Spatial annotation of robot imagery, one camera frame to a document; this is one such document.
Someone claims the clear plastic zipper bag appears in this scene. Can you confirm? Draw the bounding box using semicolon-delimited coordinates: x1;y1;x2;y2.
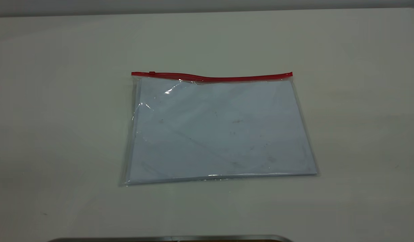
119;71;319;186

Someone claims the grey table edge strip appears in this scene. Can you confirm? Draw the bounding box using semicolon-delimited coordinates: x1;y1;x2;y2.
47;235;294;242

